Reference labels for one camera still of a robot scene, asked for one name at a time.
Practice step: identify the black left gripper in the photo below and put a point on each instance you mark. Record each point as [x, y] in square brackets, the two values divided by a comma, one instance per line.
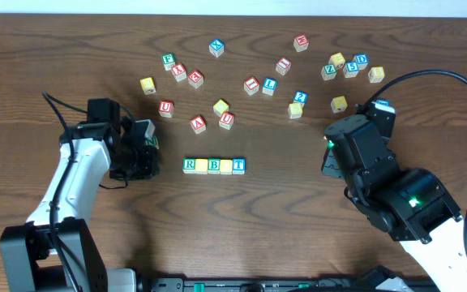
[143, 161]

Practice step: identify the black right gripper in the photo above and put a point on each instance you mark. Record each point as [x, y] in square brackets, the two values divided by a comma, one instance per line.
[332, 166]

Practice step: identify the green R letter block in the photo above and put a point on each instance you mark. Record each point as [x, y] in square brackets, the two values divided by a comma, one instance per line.
[189, 165]

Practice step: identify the yellow O letter block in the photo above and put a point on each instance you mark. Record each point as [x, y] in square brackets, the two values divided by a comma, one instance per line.
[201, 166]

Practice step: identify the green B letter block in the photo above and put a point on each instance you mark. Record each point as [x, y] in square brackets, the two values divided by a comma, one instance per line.
[214, 165]

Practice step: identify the blue T letter block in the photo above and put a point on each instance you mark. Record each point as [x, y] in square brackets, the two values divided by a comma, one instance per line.
[239, 165]

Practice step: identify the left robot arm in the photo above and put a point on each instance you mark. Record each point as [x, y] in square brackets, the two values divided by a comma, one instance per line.
[54, 249]

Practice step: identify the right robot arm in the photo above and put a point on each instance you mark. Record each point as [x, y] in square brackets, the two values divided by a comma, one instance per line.
[412, 206]

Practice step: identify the green N letter block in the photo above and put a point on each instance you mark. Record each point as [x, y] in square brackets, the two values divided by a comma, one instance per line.
[153, 142]

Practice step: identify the red U block left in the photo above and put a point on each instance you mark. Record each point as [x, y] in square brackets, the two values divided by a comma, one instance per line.
[166, 109]

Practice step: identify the red u block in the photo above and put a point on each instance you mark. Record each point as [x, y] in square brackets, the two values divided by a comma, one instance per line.
[226, 120]
[166, 109]

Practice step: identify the yellow K letter block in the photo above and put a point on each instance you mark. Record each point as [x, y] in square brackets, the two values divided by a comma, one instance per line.
[338, 104]

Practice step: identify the yellow S letter block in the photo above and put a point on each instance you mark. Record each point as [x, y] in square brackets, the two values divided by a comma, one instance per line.
[295, 110]

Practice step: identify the red A letter block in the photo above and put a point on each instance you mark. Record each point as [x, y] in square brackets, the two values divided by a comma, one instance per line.
[198, 124]

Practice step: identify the blue 2 number block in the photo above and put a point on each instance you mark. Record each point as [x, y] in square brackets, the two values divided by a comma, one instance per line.
[300, 97]

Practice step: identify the blue D block right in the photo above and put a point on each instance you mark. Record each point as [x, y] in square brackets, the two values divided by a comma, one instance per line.
[382, 102]

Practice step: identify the blue d block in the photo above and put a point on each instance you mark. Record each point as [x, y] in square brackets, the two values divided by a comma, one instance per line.
[382, 102]
[361, 60]

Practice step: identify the green Z letter block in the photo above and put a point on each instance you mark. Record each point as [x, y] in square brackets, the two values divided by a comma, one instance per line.
[328, 72]

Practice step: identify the blue 5 number block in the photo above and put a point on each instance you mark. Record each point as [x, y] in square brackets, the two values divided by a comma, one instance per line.
[350, 70]

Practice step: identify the red X letter block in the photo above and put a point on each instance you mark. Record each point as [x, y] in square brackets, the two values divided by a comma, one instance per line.
[179, 72]

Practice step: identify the blue L letter block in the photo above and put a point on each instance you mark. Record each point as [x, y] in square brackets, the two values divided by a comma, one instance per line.
[269, 86]

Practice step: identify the red U block centre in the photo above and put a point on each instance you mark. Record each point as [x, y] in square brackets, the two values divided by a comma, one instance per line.
[226, 120]

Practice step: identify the yellow 8 number block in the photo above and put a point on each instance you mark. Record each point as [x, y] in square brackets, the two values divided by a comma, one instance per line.
[376, 74]

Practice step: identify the red E letter block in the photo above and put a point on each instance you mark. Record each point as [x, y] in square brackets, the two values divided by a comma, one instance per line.
[195, 79]

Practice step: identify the green F letter block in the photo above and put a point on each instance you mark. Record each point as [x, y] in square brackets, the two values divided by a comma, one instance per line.
[168, 61]

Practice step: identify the blue D block upper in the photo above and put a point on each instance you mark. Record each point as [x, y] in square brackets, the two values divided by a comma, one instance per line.
[361, 60]

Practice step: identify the red I block upper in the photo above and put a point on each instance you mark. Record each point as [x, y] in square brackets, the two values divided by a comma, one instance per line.
[283, 66]

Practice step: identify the red i block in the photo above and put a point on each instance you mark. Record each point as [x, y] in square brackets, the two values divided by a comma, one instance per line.
[283, 66]
[251, 85]

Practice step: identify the red I block centre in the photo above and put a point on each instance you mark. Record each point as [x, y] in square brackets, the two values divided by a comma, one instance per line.
[251, 85]

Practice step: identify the red M letter block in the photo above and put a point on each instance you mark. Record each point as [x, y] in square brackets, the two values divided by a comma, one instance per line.
[301, 43]

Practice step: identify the blue X letter block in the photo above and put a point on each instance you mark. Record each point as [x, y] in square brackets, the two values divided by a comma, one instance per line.
[216, 48]

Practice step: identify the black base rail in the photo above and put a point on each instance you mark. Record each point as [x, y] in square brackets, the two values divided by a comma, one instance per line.
[169, 284]

